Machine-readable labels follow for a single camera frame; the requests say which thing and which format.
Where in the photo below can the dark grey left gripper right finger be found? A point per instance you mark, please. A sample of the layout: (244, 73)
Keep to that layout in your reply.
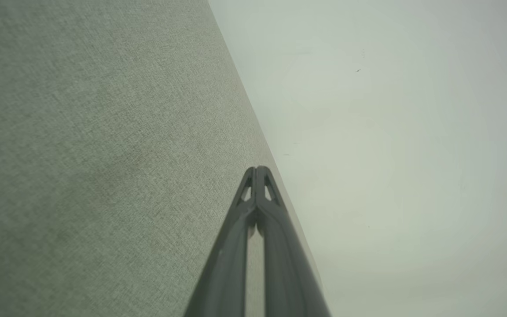
(288, 273)

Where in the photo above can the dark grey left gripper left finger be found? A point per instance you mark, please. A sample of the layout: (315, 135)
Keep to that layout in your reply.
(225, 273)

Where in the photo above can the grey fabric sofa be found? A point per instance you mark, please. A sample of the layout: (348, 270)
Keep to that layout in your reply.
(104, 154)

